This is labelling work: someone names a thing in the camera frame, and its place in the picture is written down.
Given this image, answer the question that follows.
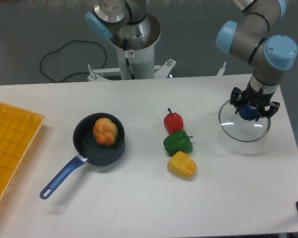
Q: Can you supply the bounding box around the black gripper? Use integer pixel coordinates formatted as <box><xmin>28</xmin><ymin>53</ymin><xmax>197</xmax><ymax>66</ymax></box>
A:
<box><xmin>229</xmin><ymin>83</ymin><xmax>280</xmax><ymax>121</ymax></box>

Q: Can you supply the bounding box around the glass pot lid blue knob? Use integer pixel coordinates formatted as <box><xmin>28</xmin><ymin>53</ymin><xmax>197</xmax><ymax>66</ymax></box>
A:
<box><xmin>218</xmin><ymin>100</ymin><xmax>271</xmax><ymax>143</ymax></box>

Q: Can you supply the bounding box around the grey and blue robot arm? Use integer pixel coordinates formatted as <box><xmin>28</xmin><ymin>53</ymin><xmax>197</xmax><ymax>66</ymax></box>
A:
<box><xmin>85</xmin><ymin>0</ymin><xmax>298</xmax><ymax>121</ymax></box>

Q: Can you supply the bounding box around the red bell pepper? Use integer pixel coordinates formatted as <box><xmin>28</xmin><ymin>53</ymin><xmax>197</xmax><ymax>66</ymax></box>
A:
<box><xmin>163</xmin><ymin>108</ymin><xmax>184</xmax><ymax>134</ymax></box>

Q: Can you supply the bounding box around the green bell pepper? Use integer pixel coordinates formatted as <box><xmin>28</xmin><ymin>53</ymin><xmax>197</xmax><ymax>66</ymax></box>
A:
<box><xmin>163</xmin><ymin>130</ymin><xmax>193</xmax><ymax>157</ymax></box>

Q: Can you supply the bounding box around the yellow bell pepper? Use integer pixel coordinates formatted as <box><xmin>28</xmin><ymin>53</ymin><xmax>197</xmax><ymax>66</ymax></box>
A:
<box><xmin>167</xmin><ymin>151</ymin><xmax>197</xmax><ymax>179</ymax></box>

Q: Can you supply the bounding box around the knotted bread roll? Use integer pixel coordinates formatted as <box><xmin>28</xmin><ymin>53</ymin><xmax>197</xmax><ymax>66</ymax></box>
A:
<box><xmin>92</xmin><ymin>118</ymin><xmax>118</xmax><ymax>147</ymax></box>

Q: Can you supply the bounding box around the yellow woven basket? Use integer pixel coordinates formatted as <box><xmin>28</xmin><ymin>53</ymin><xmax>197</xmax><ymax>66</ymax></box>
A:
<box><xmin>0</xmin><ymin>102</ymin><xmax>45</xmax><ymax>204</ymax></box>

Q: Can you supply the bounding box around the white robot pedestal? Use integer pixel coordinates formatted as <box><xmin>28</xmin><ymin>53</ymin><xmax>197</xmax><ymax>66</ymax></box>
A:
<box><xmin>85</xmin><ymin>12</ymin><xmax>176</xmax><ymax>80</ymax></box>

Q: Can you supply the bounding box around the dark pot with blue handle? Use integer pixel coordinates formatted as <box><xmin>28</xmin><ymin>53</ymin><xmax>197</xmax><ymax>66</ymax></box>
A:
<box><xmin>40</xmin><ymin>113</ymin><xmax>125</xmax><ymax>199</ymax></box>

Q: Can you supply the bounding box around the black cable on floor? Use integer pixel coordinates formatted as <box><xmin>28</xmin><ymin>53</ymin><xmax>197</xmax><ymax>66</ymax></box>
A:
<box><xmin>39</xmin><ymin>40</ymin><xmax>107</xmax><ymax>83</ymax></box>

